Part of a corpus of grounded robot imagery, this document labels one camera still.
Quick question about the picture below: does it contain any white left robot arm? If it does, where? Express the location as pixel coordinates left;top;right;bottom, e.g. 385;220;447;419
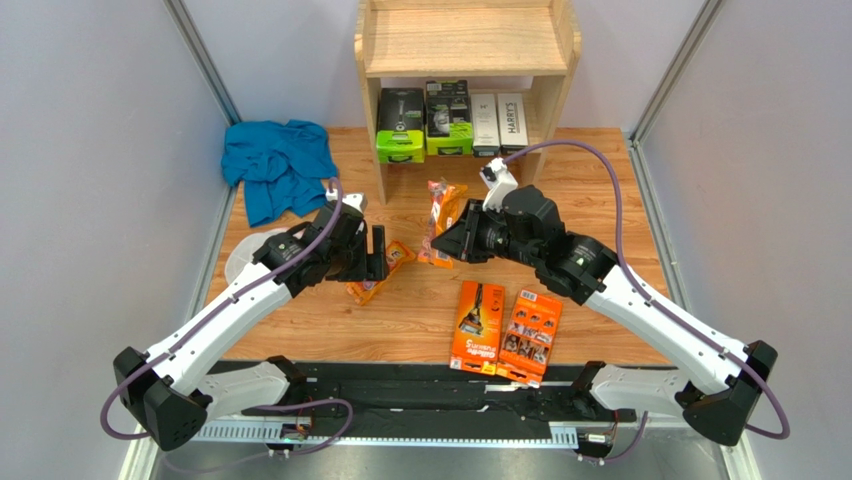
113;193;389;452

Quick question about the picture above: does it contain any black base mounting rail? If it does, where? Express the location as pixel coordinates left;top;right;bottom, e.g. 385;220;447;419
198;361;639;450

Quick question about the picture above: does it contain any green black razor box right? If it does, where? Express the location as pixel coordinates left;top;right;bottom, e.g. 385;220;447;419
425;80;473;156

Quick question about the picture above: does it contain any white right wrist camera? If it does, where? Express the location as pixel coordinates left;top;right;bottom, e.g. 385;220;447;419
479;157;519;211

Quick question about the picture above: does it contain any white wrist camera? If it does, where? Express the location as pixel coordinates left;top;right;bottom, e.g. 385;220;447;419
325;189;368;215
479;157;519;211

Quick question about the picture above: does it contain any blue crumpled cloth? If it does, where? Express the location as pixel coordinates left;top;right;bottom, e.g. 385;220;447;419
220;120;339;228

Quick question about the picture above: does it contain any white round mesh lid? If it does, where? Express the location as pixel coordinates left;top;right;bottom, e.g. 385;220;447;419
224;228;287;284

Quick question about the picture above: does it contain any white Harry's razor box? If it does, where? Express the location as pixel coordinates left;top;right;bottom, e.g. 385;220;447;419
496;93;529;155

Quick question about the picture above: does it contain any green black razor box left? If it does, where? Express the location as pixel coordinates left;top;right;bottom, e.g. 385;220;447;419
376;88;425;164

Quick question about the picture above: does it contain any tall white razor box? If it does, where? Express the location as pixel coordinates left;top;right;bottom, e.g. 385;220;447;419
470;93;501;158

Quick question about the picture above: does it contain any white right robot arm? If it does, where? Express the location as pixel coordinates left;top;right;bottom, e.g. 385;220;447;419
431;186;778;446

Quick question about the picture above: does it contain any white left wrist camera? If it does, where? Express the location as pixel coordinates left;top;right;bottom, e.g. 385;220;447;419
325;189;368;215

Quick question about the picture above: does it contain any green black razor box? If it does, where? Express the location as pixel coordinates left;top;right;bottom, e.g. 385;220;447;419
376;88;425;164
425;80;473;156

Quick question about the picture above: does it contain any orange Gillette Fusion5 razor box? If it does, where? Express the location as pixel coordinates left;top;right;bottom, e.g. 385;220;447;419
449;280;506;376

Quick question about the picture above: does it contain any orange Gillette cartridge box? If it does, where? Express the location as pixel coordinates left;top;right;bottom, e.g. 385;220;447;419
496;289;563;388

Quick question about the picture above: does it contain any long orange Bic razor bag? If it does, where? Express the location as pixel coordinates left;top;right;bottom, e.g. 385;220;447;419
418;179;468;269

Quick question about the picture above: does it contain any wooden two-tier shelf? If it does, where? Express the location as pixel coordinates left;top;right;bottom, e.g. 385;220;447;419
353;0;583;205

